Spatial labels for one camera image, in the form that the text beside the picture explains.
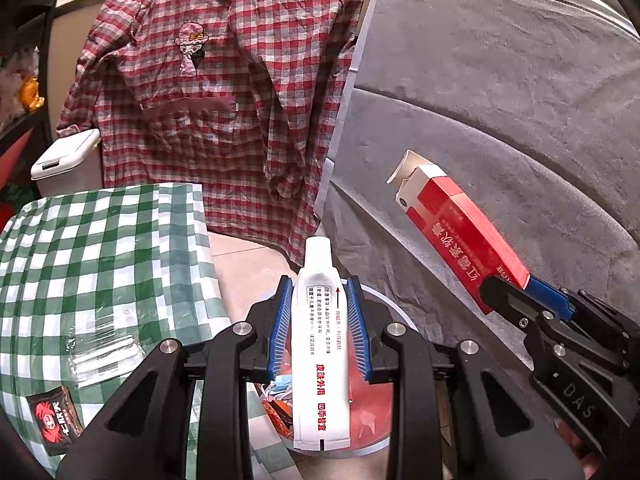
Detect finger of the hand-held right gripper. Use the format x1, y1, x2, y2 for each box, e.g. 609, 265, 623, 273
479, 275, 556, 346
525, 276, 576, 322

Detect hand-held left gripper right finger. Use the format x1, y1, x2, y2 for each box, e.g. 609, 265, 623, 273
345, 276, 585, 480

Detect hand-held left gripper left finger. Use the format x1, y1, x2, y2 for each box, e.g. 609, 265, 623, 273
56, 275, 296, 480

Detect white ointment tube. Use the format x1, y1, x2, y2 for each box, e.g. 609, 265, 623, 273
291, 236, 353, 452

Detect orange packet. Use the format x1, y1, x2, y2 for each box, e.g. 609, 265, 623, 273
267, 400, 296, 441

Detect red and white carton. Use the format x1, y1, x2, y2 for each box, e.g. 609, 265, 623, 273
386, 149, 531, 311

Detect round plastic basin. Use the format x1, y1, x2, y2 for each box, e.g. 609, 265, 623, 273
247, 282, 426, 456

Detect blue face mask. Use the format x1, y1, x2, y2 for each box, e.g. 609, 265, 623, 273
262, 375, 296, 403

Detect clear plastic wrapper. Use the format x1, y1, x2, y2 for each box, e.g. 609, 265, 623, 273
70, 334, 142, 387

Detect grey fabric sofa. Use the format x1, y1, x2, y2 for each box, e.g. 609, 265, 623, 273
312, 0, 640, 376

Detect green checked tablecloth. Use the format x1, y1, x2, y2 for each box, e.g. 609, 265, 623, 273
0, 182, 231, 480

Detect red plaid shirt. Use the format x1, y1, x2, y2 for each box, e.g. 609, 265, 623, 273
56, 0, 372, 267

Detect dark crab print packet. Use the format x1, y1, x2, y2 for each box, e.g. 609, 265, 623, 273
27, 385, 85, 457

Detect white lidded bin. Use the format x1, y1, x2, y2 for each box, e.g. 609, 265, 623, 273
30, 128, 102, 196

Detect yellow ornament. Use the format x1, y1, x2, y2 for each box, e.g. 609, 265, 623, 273
19, 76, 45, 111

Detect black shelf rack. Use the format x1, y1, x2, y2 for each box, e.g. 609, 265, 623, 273
0, 0, 68, 181

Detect clear plastic food bag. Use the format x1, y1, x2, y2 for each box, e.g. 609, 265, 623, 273
0, 55, 31, 136

